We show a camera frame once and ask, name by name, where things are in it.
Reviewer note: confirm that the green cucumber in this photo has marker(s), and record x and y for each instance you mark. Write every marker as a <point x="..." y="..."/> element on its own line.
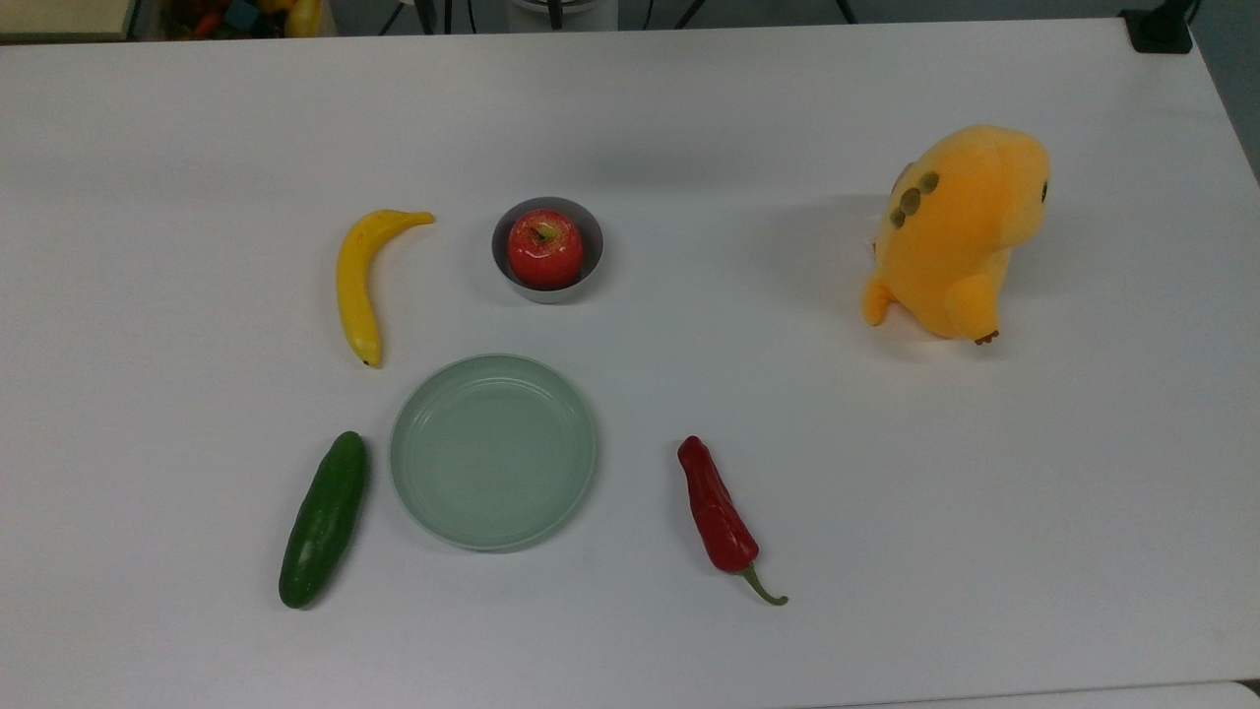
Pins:
<point x="325" y="522"/>

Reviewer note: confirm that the box of colourful toys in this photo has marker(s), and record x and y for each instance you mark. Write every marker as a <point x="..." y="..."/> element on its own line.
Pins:
<point x="236" y="18"/>

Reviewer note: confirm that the black stand leg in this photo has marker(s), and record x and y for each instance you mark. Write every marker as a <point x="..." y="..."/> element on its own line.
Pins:
<point x="392" y="16"/>
<point x="846" y="10"/>
<point x="690" y="12"/>

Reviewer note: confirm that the pale green plastic plate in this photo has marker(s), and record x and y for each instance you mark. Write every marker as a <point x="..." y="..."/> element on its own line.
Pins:
<point x="492" y="453"/>

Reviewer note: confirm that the red chili pepper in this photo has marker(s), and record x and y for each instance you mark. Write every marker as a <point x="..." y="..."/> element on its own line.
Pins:
<point x="717" y="512"/>

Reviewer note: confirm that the red apple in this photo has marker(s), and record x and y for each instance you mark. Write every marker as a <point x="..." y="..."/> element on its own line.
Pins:
<point x="544" y="248"/>

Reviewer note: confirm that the small grey bowl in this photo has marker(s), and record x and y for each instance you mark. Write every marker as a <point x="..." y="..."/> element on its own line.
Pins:
<point x="595" y="244"/>

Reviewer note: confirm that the orange plush dinosaur toy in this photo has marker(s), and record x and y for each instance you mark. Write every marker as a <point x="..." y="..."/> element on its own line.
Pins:
<point x="950" y="236"/>

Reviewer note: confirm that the yellow banana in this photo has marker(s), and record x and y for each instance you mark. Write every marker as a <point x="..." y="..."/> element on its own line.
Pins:
<point x="354" y="286"/>

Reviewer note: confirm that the black table clamp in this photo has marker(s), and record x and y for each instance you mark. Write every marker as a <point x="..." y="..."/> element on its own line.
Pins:
<point x="1162" y="30"/>

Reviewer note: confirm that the beige board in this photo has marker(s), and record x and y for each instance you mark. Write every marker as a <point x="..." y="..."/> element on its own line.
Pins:
<point x="59" y="18"/>

